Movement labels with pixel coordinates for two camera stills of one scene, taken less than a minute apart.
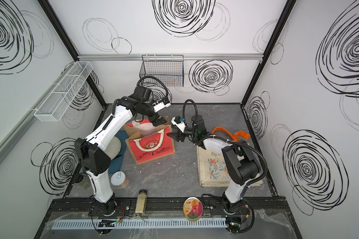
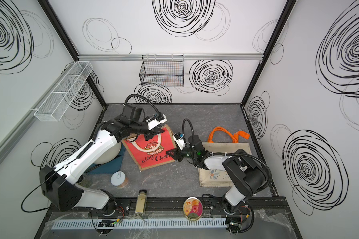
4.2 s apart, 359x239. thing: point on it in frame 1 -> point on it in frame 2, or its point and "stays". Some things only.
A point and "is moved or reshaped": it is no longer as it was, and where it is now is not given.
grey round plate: (113, 148) stays
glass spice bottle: (141, 201) stays
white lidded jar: (118, 179) stays
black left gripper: (153, 120) -> (154, 132)
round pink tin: (193, 208) stays
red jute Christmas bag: (147, 142) is moved or reshaped
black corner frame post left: (71, 48) stays
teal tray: (115, 165) stays
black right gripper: (177, 136) -> (177, 154)
